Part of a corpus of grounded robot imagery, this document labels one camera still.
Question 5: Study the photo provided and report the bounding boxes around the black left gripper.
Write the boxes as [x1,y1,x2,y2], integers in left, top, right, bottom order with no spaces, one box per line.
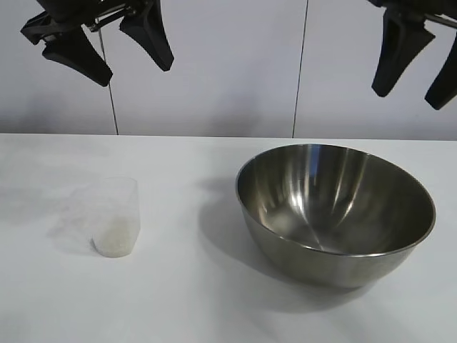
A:
[20,0,175,87]

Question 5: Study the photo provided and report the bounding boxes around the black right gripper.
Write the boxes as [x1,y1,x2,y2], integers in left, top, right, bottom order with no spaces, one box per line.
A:
[367,0,457,111]

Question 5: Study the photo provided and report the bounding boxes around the translucent plastic measuring cup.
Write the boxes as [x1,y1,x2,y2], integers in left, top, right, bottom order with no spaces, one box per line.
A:
[67,176,142,258]

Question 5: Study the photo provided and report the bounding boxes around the stainless steel mixing bowl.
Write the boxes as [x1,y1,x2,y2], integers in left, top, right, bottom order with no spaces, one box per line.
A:
[234,143,437,289]

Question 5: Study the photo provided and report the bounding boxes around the white rice grains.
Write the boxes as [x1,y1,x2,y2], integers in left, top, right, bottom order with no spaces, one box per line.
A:
[91,216,139,257]

